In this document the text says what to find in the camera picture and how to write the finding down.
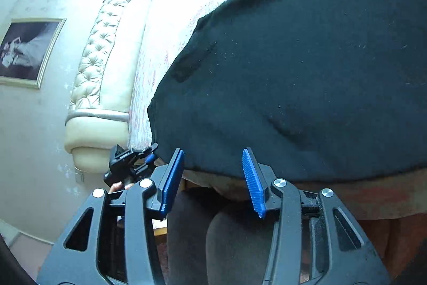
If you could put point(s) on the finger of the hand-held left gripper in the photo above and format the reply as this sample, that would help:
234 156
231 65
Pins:
149 159
150 148

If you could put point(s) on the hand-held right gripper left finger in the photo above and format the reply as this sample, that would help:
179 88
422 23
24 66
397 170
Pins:
171 181

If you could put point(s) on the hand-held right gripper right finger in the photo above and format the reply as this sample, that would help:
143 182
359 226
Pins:
252 181

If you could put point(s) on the black pants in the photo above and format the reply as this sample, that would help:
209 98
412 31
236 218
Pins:
283 71

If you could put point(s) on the person's left hand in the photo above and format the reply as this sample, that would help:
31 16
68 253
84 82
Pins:
120 187

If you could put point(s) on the person's grey-clad leg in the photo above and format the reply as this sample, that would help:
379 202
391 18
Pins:
240 245
186 238

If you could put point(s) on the cream tufted headboard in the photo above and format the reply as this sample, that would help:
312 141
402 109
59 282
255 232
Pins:
110 71

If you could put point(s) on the floral bed blanket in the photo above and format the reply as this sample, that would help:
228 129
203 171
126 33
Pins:
173 21

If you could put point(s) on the framed wall picture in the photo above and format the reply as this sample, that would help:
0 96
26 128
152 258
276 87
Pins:
26 51

